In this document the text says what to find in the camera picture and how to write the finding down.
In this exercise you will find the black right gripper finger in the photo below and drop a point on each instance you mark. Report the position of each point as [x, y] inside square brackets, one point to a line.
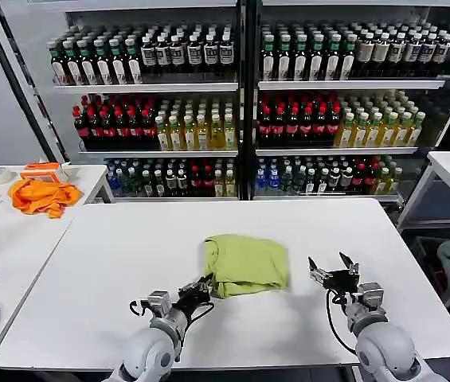
[351, 267]
[318, 274]

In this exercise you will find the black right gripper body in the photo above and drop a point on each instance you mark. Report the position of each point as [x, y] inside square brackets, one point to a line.
[342, 281]

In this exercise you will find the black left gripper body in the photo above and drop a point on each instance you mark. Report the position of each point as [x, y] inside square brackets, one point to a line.
[192, 301]

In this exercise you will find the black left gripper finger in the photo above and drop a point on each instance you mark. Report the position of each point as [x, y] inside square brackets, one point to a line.
[208, 293]
[192, 287]

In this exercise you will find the yellow-green shirt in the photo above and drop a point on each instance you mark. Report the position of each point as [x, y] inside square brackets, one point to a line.
[248, 262]

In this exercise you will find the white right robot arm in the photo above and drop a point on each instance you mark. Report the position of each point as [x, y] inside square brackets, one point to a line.
[384, 342]

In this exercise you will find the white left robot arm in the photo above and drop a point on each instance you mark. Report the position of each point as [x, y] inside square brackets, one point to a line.
[149, 350]

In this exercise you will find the shelf rack with drink bottles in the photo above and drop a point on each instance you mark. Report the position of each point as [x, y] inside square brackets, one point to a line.
[336, 99]
[149, 99]

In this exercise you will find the clear plastic bag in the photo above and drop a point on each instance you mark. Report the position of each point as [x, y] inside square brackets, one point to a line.
[65, 172]

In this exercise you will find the orange cloth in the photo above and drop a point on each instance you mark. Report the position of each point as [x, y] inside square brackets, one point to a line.
[43, 197]

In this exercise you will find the white desk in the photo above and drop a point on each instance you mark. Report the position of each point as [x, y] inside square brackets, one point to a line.
[17, 246]

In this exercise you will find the orange and white box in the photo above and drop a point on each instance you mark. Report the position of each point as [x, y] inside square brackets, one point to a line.
[39, 173]

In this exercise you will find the black slanted pole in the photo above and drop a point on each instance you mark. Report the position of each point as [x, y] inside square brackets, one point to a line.
[17, 79]

